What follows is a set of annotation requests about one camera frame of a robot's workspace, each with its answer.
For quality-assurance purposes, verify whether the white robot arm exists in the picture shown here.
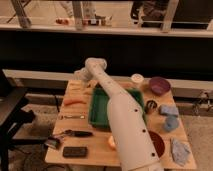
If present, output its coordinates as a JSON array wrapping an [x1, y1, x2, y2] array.
[[74, 57, 164, 171]]

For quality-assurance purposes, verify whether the purple bowl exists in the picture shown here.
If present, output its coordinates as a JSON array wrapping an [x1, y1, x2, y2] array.
[[149, 77, 171, 96]]

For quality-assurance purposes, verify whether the red bowl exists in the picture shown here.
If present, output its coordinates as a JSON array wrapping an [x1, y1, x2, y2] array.
[[149, 131, 165, 157]]

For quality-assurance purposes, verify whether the white lidded cup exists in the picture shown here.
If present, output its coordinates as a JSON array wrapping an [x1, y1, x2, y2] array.
[[131, 73, 144, 85]]

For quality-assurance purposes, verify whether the green plastic tray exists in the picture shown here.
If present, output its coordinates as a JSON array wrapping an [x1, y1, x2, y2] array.
[[88, 88, 144, 129]]

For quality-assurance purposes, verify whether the orange carrot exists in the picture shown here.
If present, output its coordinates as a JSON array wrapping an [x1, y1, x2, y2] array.
[[63, 99, 86, 106]]

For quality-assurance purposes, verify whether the small dark round object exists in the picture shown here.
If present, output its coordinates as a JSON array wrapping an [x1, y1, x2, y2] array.
[[145, 100, 157, 114]]

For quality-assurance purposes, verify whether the yellow apple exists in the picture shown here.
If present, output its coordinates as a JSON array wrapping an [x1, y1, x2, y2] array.
[[108, 136, 116, 150]]

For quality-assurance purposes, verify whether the blue cup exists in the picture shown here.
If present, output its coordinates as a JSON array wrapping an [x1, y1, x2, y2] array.
[[163, 116, 179, 132]]

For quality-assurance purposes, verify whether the small metal clip tool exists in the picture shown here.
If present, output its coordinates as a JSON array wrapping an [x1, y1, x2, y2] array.
[[45, 137, 61, 149]]

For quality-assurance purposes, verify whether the blue crumpled cloth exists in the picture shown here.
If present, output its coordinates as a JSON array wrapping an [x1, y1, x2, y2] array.
[[170, 138, 190, 167]]

